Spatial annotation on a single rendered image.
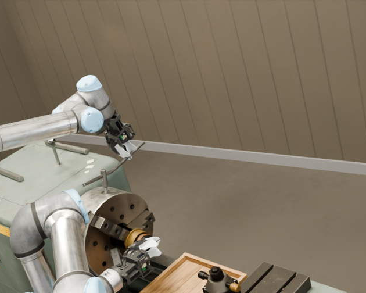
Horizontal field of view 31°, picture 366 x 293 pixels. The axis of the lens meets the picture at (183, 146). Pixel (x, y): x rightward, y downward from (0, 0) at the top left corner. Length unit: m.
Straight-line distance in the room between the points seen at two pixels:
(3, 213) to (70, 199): 0.52
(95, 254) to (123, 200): 0.21
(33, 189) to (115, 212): 0.36
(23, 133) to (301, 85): 2.59
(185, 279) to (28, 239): 0.64
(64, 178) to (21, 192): 0.17
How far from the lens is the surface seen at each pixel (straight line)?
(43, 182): 2.51
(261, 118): 4.57
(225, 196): 4.49
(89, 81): 2.20
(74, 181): 2.43
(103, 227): 2.23
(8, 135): 1.98
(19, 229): 1.98
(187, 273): 2.38
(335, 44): 4.04
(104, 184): 2.29
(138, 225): 2.32
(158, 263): 2.52
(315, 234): 3.93
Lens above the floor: 2.29
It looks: 25 degrees down
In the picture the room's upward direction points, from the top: 17 degrees counter-clockwise
